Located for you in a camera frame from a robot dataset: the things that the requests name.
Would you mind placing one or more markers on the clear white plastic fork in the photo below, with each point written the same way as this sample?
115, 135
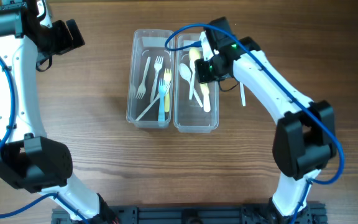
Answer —
142, 89

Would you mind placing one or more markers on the clear plastic container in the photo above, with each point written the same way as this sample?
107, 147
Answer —
189, 116
148, 43

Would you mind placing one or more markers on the slim white plastic fork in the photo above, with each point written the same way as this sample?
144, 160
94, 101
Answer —
152, 103

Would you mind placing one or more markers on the yellow plastic spoon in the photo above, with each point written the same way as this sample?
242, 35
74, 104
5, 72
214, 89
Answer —
194, 54

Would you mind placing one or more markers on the right clear plastic container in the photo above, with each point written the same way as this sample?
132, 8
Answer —
189, 116

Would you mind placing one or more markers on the yellow plastic fork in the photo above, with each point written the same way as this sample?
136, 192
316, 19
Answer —
167, 78

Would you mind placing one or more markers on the wide white plastic spoon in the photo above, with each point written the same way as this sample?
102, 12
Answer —
206, 103

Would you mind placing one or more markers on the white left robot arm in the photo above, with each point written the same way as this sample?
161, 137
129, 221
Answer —
29, 160

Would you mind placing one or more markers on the cream plastic spoon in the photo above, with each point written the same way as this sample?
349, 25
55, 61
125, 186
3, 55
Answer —
242, 92

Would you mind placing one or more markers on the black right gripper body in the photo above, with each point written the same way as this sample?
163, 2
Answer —
204, 71

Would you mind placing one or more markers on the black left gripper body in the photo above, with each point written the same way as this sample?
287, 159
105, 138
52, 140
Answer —
66, 36

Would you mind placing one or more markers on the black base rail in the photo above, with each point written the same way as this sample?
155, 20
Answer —
313, 213

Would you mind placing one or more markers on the left clear plastic container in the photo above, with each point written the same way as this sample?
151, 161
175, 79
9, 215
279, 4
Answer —
148, 43

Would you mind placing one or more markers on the white plastic utensil handle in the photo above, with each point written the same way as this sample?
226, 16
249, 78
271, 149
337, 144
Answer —
162, 89

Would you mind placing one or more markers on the translucent white plastic spoon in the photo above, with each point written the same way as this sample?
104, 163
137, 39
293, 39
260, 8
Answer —
186, 74

